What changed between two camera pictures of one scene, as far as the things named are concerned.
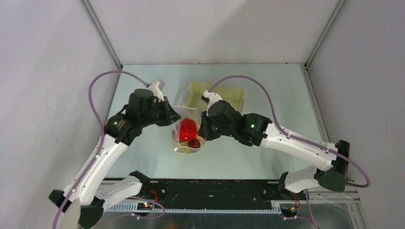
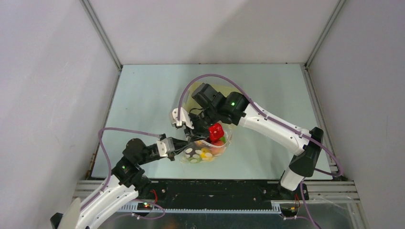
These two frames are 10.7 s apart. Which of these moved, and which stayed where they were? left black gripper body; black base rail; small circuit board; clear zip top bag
Moved: clear zip top bag; left black gripper body
Stayed: small circuit board; black base rail
